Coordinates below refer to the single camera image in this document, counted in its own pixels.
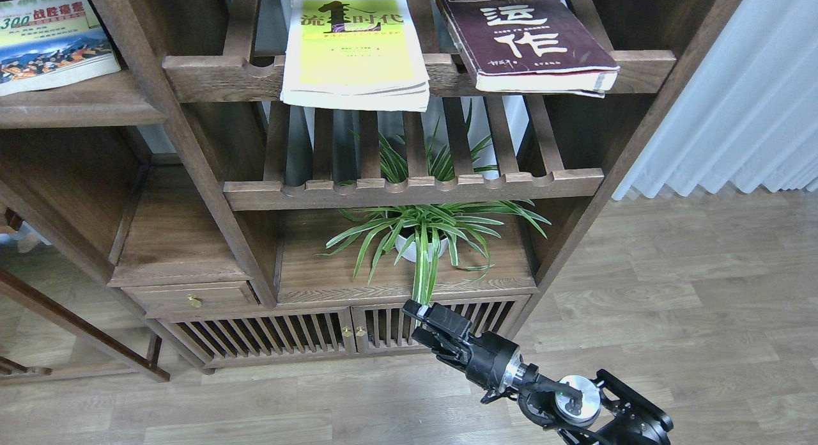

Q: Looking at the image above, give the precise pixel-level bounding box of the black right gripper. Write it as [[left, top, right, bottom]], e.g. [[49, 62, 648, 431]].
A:
[[401, 299, 522, 394]]

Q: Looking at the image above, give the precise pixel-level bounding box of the dark maroon thick book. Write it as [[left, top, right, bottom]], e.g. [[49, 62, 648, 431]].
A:
[[435, 0, 620, 96]]

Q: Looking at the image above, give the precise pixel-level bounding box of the white green illustrated book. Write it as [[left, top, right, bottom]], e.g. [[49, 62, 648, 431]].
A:
[[1, 0, 121, 96]]

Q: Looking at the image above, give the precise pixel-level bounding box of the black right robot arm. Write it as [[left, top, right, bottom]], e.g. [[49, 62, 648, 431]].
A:
[[403, 300, 673, 444]]

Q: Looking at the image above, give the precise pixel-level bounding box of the white plant pot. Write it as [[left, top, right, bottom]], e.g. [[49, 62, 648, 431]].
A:
[[395, 228, 449, 263]]

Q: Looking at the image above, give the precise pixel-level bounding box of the green spider plant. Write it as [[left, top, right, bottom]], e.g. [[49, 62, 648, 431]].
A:
[[317, 100, 552, 308]]

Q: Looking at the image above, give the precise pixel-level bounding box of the brass drawer knob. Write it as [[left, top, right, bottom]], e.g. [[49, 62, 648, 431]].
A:
[[187, 294, 203, 308]]

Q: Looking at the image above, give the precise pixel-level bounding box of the dark wooden bookshelf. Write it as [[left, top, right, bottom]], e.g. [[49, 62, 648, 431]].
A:
[[2, 0, 742, 374]]

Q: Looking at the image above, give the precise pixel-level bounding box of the yellow green paperback book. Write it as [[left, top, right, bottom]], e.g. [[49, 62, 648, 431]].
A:
[[280, 0, 430, 113]]

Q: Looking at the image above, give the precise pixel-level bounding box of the white pleated curtain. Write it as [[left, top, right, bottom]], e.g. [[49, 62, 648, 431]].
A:
[[612, 0, 817, 200]]

